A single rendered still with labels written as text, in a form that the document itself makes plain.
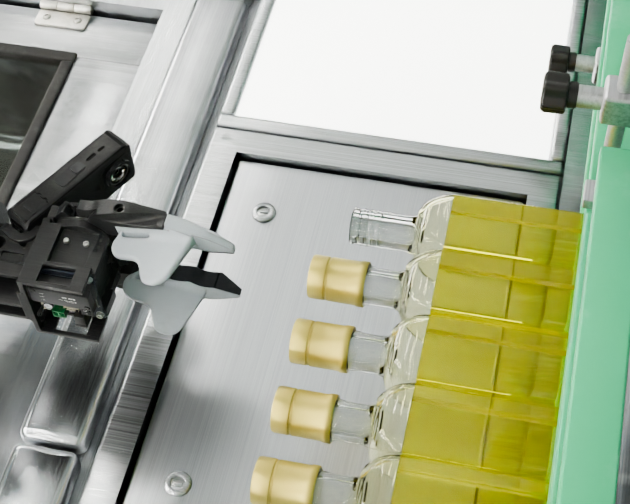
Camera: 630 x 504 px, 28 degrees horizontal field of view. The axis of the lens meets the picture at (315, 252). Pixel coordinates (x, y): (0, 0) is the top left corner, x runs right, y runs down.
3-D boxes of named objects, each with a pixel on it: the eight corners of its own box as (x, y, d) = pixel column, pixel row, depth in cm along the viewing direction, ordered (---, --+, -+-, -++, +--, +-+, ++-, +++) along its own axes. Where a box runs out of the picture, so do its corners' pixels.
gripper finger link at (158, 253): (218, 301, 92) (107, 297, 95) (239, 238, 96) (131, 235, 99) (204, 276, 90) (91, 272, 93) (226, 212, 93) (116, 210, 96)
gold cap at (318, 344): (356, 342, 95) (300, 332, 96) (355, 317, 92) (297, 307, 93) (346, 382, 93) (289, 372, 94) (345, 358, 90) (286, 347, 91)
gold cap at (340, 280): (371, 279, 98) (316, 270, 99) (371, 252, 95) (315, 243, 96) (362, 316, 96) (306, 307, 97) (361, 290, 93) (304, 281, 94)
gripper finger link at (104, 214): (176, 256, 96) (77, 253, 99) (182, 238, 97) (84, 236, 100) (154, 218, 93) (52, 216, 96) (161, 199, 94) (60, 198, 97)
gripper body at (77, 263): (108, 346, 98) (-36, 320, 100) (141, 258, 103) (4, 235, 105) (89, 291, 92) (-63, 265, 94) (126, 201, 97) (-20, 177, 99)
